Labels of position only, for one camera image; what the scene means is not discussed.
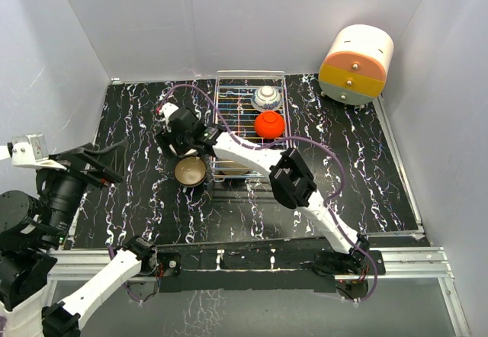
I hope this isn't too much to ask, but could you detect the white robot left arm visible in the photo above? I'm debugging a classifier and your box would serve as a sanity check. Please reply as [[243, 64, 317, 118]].
[[1, 133, 158, 336]]

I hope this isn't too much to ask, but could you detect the round mini drawer cabinet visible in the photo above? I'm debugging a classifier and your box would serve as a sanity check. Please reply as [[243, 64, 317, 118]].
[[318, 24, 394, 106]]

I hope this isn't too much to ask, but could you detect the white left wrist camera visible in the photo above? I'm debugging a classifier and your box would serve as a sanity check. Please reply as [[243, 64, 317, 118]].
[[1, 133, 68, 171]]

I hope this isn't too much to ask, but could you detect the red bowl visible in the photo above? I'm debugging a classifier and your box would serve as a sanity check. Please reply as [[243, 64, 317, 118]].
[[254, 111, 285, 139]]

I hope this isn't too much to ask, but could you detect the white wire dish rack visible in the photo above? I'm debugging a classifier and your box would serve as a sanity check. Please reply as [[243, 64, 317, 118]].
[[210, 70, 291, 183]]

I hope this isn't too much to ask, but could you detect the black bowl with beige outside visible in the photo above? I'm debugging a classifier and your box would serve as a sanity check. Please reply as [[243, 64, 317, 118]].
[[217, 160, 249, 176]]

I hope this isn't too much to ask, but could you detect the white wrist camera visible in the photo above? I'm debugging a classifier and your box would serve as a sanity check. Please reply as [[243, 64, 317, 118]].
[[156, 102, 179, 124], [1, 133, 68, 171]]

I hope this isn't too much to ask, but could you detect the white bowl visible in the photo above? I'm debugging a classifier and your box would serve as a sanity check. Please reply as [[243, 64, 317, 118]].
[[169, 144, 198, 159]]

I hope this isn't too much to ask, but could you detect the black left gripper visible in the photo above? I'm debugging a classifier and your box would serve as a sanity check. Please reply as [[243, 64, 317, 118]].
[[37, 138, 127, 243]]

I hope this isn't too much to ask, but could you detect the blue floral porcelain bowl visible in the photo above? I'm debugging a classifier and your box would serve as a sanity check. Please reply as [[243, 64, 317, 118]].
[[251, 85, 283, 112]]

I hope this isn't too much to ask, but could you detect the aluminium frame rail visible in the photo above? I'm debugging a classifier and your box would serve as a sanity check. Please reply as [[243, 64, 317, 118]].
[[43, 242, 470, 336]]

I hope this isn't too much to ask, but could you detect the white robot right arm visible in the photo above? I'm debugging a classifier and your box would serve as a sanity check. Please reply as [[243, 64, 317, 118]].
[[156, 103, 376, 278]]

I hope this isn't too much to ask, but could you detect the tan bowl with brown rim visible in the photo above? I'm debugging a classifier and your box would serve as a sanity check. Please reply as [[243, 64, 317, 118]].
[[174, 156, 207, 187]]

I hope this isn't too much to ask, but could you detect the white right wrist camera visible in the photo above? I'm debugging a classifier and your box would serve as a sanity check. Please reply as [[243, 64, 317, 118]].
[[156, 102, 179, 124]]

